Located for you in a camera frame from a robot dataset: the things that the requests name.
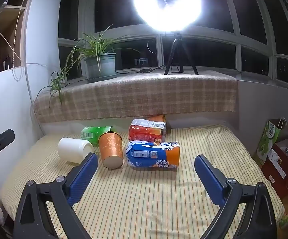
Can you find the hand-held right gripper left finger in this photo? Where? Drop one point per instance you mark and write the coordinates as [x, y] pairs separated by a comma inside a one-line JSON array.
[[80, 181]]

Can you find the red cup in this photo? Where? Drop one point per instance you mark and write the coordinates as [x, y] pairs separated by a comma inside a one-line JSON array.
[[144, 134]]

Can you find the black tripod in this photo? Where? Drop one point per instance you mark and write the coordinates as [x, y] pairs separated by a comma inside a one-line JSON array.
[[177, 41]]

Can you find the cardboard box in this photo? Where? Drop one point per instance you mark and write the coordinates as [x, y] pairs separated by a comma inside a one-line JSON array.
[[287, 144]]

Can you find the plaid blanket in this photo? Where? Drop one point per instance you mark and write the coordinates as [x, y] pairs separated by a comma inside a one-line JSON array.
[[134, 97]]

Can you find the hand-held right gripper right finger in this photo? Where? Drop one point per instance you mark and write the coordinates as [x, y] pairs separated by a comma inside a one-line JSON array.
[[208, 179]]

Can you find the wooden shelf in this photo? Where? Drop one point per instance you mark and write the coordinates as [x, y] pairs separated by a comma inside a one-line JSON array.
[[11, 17]]

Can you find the red box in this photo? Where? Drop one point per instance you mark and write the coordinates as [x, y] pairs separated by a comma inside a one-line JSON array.
[[276, 174]]

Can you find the dark small bottle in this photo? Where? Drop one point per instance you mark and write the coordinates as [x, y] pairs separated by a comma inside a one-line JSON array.
[[7, 62]]

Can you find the green cup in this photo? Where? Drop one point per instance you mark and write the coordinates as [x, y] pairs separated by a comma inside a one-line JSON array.
[[91, 133]]

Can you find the striped bed sheet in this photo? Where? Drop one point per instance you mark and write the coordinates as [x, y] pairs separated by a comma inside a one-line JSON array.
[[146, 199]]

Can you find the green white paper bag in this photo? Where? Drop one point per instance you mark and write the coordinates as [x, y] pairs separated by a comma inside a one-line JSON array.
[[266, 142]]

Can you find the spider plant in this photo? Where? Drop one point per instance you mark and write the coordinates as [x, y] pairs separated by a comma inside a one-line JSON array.
[[94, 46]]

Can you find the grey flower pot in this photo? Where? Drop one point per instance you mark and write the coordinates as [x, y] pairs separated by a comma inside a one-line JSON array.
[[101, 64]]

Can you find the black power strip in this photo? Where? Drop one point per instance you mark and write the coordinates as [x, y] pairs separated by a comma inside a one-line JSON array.
[[145, 70]]

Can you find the white cup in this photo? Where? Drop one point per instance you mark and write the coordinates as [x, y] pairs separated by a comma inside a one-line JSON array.
[[74, 149]]

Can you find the blue and orange cup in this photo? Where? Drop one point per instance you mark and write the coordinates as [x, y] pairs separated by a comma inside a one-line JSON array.
[[146, 154]]

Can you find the orange paper cup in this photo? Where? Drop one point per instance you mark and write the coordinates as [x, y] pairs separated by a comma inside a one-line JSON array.
[[110, 147]]

